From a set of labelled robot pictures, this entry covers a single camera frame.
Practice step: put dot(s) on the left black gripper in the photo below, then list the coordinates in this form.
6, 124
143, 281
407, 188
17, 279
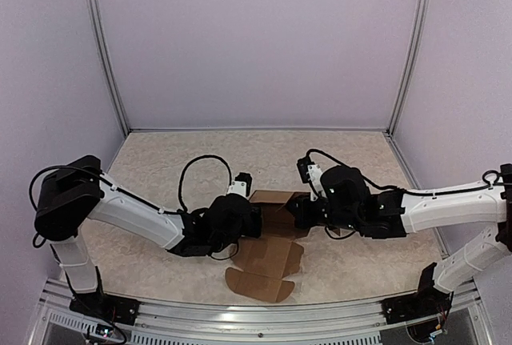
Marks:
254, 231

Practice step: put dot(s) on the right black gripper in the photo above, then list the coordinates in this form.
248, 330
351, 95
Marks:
302, 218

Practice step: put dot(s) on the brown cardboard box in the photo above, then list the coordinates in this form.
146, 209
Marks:
261, 266

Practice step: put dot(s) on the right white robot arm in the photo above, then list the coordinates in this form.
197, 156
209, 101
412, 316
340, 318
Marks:
340, 198

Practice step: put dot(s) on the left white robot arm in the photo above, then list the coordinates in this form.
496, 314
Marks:
64, 196

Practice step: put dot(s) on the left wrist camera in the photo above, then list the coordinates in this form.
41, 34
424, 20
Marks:
241, 185

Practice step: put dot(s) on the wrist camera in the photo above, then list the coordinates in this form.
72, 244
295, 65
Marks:
311, 173
241, 185

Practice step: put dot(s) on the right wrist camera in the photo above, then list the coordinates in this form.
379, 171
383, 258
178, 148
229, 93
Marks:
311, 173

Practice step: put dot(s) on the back aluminium floor rail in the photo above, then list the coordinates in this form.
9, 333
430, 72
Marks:
259, 128

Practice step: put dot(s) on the front aluminium frame rail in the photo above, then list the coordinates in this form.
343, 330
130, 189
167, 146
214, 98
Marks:
357, 321

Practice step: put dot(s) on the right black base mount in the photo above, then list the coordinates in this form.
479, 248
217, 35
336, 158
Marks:
425, 301

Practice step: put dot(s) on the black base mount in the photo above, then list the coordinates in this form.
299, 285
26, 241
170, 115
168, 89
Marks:
108, 308
425, 301

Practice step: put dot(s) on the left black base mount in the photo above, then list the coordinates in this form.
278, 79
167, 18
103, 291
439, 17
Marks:
108, 308

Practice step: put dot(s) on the right aluminium corner post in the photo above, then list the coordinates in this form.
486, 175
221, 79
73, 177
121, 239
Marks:
408, 70

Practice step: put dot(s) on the aluminium corner post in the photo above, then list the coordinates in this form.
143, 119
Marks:
408, 70
107, 67

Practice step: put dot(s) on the left aluminium corner post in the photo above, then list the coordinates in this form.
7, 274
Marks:
107, 67

